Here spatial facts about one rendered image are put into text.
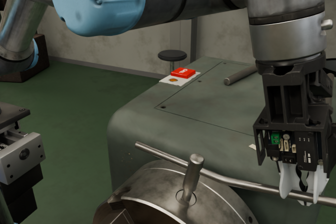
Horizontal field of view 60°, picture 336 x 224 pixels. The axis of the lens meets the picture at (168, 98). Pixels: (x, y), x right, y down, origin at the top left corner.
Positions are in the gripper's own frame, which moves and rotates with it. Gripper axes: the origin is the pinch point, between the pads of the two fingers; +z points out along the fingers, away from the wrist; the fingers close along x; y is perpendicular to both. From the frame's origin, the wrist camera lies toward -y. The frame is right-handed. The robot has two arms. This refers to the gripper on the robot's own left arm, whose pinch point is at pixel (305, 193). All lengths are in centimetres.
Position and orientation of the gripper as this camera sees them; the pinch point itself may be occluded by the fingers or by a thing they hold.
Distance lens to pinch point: 46.2
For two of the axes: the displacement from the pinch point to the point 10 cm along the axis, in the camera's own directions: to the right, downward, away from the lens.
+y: -5.1, 3.7, -7.8
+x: 8.3, -0.2, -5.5
